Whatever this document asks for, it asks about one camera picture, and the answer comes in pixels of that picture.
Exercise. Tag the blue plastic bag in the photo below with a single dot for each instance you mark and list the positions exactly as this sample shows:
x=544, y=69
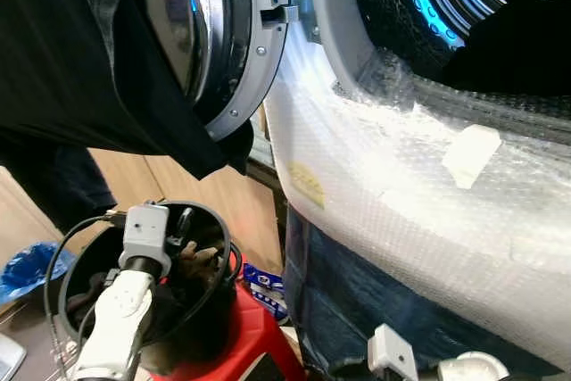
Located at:
x=27, y=272

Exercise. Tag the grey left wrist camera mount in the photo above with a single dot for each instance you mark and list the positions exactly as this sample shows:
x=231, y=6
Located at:
x=145, y=234

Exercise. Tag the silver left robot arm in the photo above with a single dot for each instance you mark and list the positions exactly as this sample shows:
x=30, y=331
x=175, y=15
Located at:
x=116, y=318

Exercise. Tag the red plastic stool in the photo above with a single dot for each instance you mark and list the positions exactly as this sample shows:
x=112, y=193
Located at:
x=254, y=336

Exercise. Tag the white bubble-wrapped washing machine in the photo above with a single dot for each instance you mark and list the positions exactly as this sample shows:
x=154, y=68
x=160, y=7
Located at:
x=419, y=229

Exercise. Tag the black hanging garment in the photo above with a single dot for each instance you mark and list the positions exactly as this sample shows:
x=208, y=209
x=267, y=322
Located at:
x=62, y=51

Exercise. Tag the yellow sticker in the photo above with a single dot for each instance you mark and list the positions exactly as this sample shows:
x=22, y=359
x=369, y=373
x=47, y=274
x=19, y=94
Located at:
x=306, y=185

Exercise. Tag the blue and white package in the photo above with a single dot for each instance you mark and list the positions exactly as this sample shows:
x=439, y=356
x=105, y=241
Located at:
x=266, y=290

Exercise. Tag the dark blue cloth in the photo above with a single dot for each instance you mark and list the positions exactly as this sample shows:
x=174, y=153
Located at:
x=357, y=301

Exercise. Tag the black round laundry bucket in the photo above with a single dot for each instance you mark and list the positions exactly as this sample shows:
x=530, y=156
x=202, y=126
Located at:
x=210, y=310

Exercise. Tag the white tape patch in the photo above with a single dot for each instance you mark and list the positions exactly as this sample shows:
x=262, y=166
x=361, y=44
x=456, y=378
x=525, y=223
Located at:
x=471, y=156

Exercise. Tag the white flat device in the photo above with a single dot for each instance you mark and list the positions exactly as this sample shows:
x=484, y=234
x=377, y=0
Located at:
x=9, y=359

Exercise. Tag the grey round washer door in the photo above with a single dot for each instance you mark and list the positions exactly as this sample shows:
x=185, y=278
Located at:
x=254, y=51

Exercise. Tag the dark navy hanging garment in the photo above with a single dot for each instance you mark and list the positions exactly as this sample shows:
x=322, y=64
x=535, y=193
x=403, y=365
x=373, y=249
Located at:
x=49, y=185

